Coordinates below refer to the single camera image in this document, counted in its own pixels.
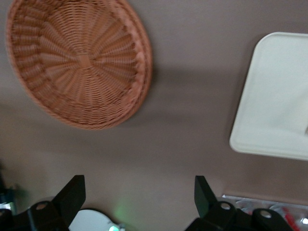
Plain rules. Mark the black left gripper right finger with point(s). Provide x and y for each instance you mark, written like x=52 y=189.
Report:
x=204 y=199

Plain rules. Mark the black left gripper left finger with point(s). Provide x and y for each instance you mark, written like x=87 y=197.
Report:
x=72 y=197

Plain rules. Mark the beige rectangular tray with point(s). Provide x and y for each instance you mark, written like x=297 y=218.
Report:
x=276 y=96

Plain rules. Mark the brown round wicker basket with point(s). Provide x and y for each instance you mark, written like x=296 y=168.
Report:
x=79 y=62

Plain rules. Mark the clear acrylic bottle rack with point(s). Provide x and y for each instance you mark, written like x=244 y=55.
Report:
x=264 y=203

